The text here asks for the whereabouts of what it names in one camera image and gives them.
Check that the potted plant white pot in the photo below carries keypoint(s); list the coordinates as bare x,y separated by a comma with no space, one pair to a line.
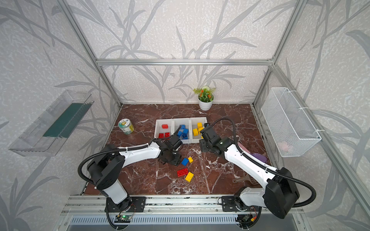
205,97

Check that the clear plastic wall shelf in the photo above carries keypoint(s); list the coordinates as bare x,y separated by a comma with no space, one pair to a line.
46,136

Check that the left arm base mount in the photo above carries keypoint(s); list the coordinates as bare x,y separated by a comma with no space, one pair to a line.
130,204

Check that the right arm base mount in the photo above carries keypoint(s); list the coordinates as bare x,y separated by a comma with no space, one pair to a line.
233,204

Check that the purple pink scoop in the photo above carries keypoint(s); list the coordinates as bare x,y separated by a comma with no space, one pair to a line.
256,155

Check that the white bin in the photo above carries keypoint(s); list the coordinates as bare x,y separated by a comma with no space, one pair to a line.
181,129
193,125
159,129

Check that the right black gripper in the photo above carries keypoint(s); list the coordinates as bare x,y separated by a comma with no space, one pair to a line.
206,133

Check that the pink object in basket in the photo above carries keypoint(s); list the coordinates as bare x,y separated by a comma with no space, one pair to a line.
284,147

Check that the right white bin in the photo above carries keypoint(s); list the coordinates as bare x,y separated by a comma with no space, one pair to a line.
193,125

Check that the green label tin can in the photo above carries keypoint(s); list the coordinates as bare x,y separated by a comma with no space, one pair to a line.
126,126

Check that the left white bin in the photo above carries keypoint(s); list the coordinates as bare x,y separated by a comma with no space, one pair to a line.
159,129

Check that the yellow lego pair brick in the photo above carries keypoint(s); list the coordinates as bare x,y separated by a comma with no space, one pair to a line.
189,177

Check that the middle white bin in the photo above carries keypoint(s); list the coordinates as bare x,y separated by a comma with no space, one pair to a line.
181,129

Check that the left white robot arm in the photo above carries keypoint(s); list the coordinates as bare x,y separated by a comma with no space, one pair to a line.
103,169

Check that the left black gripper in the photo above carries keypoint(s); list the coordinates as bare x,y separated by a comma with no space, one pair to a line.
173,157

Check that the white wire mesh basket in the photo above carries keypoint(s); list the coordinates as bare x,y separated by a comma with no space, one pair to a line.
288,121

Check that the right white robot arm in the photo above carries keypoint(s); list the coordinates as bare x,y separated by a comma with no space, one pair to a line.
279,191

